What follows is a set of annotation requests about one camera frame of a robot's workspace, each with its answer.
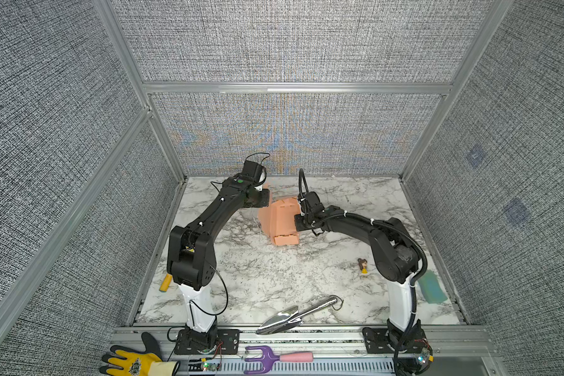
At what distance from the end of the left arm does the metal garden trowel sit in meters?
0.39

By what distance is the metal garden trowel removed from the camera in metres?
0.77

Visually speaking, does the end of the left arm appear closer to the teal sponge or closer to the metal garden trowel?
the metal garden trowel

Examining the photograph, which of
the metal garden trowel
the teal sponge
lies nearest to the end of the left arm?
the metal garden trowel

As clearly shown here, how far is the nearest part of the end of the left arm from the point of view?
2.09 feet
